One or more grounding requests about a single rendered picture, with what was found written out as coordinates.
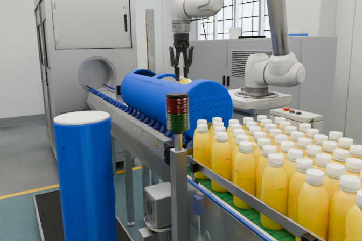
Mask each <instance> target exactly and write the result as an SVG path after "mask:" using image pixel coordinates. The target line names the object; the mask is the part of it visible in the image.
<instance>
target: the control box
mask: <svg viewBox="0 0 362 241"><path fill-rule="evenodd" d="M290 110H294V111H295V112H290ZM297 111H300V112H302V114H296V112H297ZM275 117H284V118H285V121H287V122H290V126H294V127H297V131H298V132H299V129H300V124H302V123H306V124H310V125H311V129H317V130H318V131H319V133H318V134H322V124H323V121H322V120H323V115H318V114H313V113H310V112H305V111H301V110H296V109H289V110H288V111H285V110H284V109H282V108H279V109H271V110H270V120H271V123H272V124H274V123H275Z"/></svg>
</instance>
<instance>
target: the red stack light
mask: <svg viewBox="0 0 362 241"><path fill-rule="evenodd" d="M165 99H166V112H167V113H170V114H184V113H187V112H189V97H187V98H183V99H169V98H167V97H166V98H165Z"/></svg>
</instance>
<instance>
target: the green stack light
mask: <svg viewBox="0 0 362 241"><path fill-rule="evenodd" d="M166 129H167V130H168V131H171V132H183V131H187V130H188V129H189V112H187V113H184V114H170V113H167V112H166Z"/></svg>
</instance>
